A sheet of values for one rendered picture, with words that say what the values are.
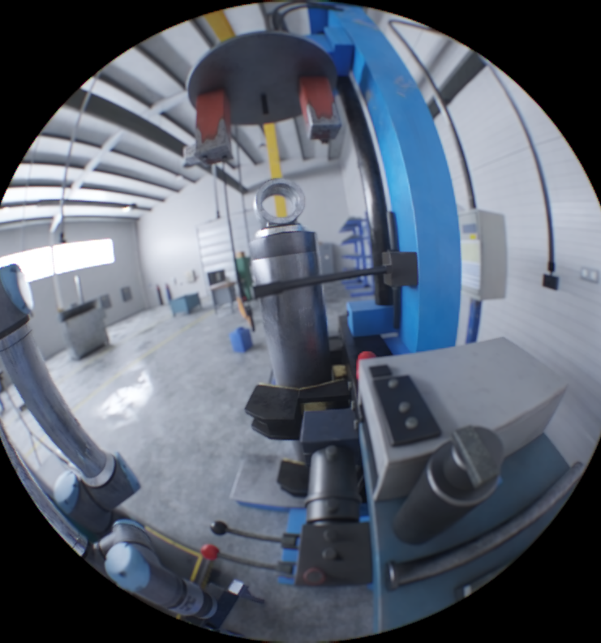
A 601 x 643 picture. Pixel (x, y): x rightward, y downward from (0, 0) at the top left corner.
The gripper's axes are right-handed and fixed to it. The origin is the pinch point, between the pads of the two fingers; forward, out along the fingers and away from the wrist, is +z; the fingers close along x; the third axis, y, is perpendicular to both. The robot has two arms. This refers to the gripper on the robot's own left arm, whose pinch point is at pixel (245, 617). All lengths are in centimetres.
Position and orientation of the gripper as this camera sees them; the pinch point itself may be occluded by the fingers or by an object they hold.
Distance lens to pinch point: 68.3
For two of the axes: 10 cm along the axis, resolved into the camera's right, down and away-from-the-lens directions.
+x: 2.8, -2.2, 9.3
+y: 8.3, -4.3, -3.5
